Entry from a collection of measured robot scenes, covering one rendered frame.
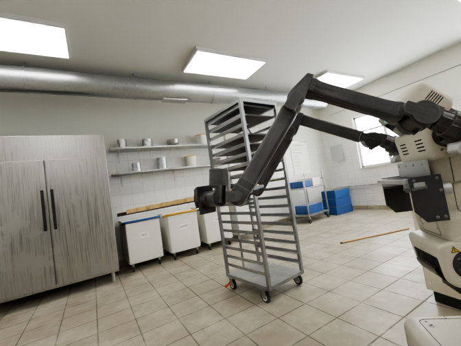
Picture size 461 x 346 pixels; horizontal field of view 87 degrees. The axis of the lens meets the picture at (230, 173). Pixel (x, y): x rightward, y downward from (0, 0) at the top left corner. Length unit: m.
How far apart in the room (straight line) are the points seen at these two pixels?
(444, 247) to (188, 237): 3.65
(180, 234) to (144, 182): 1.22
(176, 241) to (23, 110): 3.11
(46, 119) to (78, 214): 1.84
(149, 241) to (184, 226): 0.60
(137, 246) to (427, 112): 3.79
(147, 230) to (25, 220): 1.49
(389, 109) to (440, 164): 0.32
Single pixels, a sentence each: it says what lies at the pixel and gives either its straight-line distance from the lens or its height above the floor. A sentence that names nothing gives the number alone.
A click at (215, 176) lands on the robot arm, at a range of 0.81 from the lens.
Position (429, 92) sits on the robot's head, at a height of 1.27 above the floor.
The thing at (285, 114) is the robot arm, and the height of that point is 1.25.
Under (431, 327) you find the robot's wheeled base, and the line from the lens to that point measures 1.58.
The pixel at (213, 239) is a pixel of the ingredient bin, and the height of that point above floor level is 0.19.
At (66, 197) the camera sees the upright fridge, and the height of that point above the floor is 1.23.
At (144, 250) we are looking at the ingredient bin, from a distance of 4.12.
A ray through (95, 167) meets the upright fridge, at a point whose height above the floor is 1.59.
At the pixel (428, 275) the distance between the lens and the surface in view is 2.40.
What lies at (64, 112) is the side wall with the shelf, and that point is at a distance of 4.95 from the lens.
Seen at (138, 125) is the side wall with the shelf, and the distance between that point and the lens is 4.95.
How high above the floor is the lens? 1.03
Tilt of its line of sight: 4 degrees up
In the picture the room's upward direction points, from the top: 9 degrees counter-clockwise
